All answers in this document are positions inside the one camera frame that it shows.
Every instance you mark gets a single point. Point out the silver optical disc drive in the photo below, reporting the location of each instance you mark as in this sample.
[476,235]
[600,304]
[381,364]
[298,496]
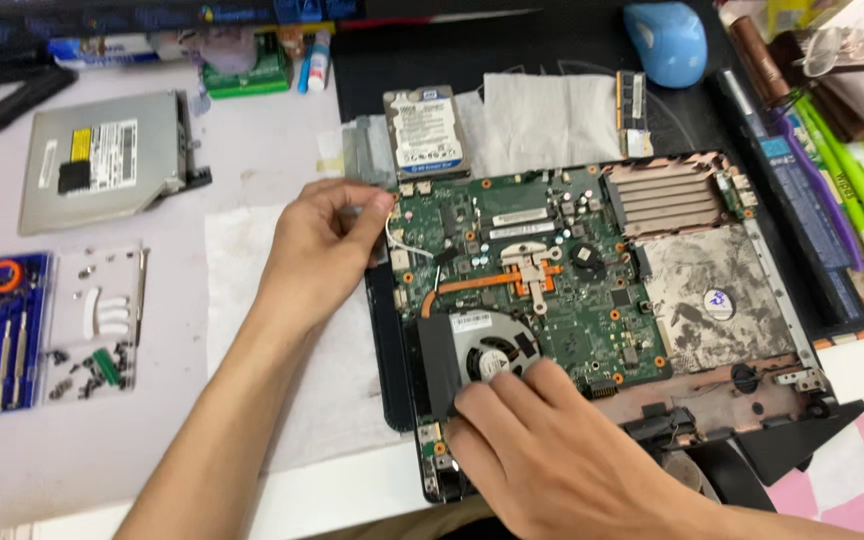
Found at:
[106,161]

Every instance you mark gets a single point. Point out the clear eyeglasses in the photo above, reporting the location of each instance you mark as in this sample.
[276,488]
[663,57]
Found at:
[841,49]

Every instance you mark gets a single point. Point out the green laptop motherboard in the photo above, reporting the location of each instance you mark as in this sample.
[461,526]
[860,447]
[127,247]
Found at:
[589,330]

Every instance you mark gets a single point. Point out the copper heat pipe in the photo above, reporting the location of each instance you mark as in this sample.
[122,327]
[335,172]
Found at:
[477,282]

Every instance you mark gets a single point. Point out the blue white box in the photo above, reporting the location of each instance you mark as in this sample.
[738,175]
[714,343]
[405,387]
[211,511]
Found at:
[117,49]

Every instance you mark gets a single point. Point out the laptop hard drive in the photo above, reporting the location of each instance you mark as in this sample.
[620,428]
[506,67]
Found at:
[426,131]

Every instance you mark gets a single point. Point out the black laptop cooling fan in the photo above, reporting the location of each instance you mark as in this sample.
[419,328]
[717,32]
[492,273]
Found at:
[451,360]

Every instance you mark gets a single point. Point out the black desk mat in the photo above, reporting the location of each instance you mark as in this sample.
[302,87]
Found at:
[417,64]

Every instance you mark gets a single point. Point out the person's right fingers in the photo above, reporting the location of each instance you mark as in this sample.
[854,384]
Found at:
[503,405]

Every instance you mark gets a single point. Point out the blue white glue stick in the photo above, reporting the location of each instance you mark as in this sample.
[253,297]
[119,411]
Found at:
[318,64]

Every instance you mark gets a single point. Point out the black keyboard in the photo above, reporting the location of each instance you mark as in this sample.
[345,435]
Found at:
[139,15]

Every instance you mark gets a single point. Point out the brown tube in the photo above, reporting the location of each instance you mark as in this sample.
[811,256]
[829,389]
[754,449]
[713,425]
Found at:
[758,60]

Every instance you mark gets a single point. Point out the black laptop base shell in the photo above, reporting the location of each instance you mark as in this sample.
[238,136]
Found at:
[709,300]

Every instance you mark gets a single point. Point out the person's left hand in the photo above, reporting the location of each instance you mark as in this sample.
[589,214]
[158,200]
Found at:
[312,255]

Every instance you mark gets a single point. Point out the silver hard drive bracket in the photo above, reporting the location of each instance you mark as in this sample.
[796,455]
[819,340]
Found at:
[363,150]

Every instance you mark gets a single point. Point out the large white tissue sheet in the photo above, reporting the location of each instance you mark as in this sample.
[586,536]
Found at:
[327,390]

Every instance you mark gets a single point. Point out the blue computer mouse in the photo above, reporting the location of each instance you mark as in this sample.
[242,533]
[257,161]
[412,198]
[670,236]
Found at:
[668,41]

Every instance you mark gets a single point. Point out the pile of small black screws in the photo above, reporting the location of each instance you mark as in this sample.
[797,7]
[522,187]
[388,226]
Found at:
[83,371]

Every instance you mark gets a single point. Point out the person's right hand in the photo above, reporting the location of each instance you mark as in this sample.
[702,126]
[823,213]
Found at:
[567,465]

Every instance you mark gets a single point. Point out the laptop memory stick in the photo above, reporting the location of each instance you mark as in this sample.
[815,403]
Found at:
[631,109]

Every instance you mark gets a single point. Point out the folded white tissue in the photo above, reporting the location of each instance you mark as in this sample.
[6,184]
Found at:
[544,120]

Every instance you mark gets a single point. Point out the clear plastic case lid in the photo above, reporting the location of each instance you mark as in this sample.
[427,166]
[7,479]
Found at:
[94,322]

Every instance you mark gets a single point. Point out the silver precision screwdriver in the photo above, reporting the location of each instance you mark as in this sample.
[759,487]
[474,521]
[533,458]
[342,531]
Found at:
[21,360]
[3,367]

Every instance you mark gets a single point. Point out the small green plastic piece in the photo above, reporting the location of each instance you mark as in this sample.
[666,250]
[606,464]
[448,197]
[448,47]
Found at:
[106,367]

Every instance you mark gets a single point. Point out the black laptop battery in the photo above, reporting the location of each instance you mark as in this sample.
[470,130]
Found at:
[799,210]

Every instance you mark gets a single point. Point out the pink checked cloth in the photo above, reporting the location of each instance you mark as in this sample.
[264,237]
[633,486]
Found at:
[852,472]

